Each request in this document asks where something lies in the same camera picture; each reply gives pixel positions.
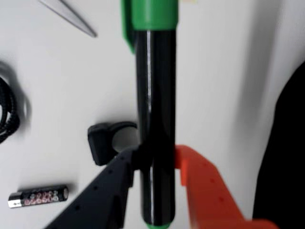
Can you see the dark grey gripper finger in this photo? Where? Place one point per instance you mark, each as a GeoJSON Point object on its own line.
{"type": "Point", "coordinates": [102, 198]}

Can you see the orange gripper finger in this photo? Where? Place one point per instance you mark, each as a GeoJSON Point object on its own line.
{"type": "Point", "coordinates": [207, 195]}

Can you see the green capped black marker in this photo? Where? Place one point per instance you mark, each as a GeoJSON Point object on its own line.
{"type": "Point", "coordinates": [157, 95]}

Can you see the black AA battery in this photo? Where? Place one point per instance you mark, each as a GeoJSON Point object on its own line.
{"type": "Point", "coordinates": [38, 196]}

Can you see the black fabric bag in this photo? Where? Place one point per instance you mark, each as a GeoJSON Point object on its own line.
{"type": "Point", "coordinates": [286, 143]}

